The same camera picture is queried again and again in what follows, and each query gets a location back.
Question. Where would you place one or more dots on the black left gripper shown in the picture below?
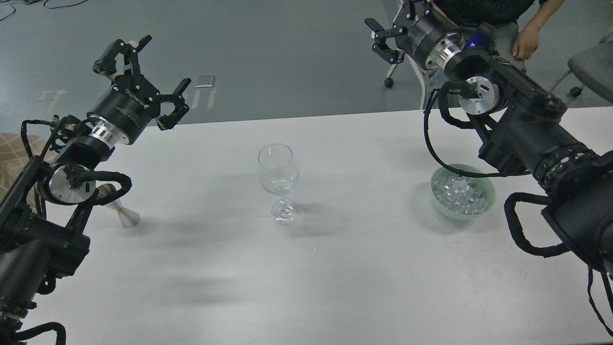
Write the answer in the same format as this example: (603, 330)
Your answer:
(131, 109)

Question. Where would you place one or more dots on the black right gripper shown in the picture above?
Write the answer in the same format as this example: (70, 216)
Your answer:
(426, 37)

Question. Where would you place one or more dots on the steel double jigger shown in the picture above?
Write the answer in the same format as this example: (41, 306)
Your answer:
(128, 218)

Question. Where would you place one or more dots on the clear ice cubes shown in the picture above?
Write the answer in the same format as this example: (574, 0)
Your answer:
(460, 195)

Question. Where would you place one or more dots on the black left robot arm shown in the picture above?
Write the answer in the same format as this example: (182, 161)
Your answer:
(45, 211)

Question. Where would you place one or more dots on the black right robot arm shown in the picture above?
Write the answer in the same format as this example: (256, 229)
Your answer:
(519, 125)

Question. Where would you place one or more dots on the clear wine glass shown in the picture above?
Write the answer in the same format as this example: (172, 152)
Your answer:
(279, 175)

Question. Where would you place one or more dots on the person's hand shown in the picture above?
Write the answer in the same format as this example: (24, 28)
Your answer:
(526, 43)

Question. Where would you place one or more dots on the white office chair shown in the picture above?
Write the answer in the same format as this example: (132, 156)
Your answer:
(411, 80)

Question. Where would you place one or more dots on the seated person in black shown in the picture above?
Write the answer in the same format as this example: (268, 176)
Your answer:
(503, 15)

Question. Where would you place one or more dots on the beige checkered cushion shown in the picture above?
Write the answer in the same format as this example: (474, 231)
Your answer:
(13, 158)

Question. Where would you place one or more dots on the green bowl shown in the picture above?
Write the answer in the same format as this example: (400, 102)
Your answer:
(486, 183)

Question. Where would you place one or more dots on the grey office chair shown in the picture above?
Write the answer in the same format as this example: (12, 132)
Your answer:
(593, 67)

